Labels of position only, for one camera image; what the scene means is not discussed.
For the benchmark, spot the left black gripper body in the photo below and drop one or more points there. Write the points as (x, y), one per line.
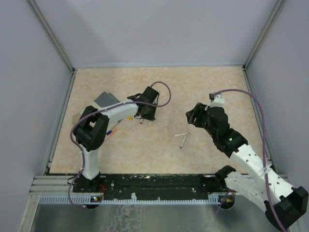
(149, 113)

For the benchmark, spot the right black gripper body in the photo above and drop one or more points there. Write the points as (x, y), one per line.
(202, 118)

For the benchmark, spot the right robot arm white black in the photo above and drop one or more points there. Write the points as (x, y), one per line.
(282, 203)

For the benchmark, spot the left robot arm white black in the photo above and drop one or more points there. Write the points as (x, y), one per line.
(91, 129)

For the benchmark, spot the white pen dark tip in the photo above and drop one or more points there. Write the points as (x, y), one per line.
(181, 134)

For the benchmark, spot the white pen blue end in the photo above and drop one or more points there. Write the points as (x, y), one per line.
(183, 141)

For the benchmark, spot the folded grey beige cloth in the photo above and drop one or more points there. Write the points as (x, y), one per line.
(105, 99)

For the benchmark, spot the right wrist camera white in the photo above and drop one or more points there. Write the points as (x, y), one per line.
(216, 100)

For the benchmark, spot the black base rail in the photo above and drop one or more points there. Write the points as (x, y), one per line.
(151, 187)

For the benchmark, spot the aluminium frame rail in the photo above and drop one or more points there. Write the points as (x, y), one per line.
(50, 184)

